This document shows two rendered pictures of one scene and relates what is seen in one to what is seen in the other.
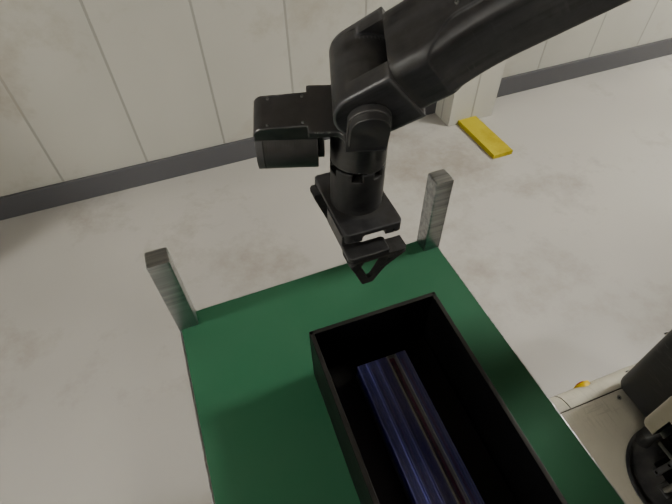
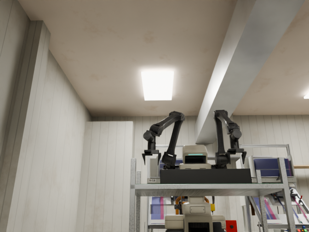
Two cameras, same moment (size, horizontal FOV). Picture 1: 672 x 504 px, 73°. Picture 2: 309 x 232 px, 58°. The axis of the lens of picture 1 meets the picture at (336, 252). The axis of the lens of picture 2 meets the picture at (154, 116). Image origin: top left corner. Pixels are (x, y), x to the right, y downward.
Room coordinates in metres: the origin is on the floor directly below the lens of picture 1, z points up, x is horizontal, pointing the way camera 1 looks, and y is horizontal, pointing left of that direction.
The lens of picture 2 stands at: (-0.34, 1.73, 0.73)
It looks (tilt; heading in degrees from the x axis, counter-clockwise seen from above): 21 degrees up; 291
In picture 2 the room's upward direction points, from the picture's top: straight up
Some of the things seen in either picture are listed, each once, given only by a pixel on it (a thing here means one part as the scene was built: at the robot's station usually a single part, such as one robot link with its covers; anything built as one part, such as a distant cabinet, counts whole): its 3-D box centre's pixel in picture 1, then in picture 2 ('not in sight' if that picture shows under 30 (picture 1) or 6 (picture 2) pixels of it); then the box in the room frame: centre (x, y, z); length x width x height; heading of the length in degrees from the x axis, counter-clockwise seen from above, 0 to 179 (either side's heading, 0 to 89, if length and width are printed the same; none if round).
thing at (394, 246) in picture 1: (364, 248); (156, 158); (0.34, -0.03, 1.15); 0.07 x 0.07 x 0.09; 20
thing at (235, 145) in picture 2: not in sight; (234, 147); (-0.17, -0.21, 1.22); 0.10 x 0.07 x 0.07; 19
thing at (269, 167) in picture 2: not in sight; (271, 168); (-0.44, -2.91, 1.52); 0.51 x 0.13 x 0.27; 20
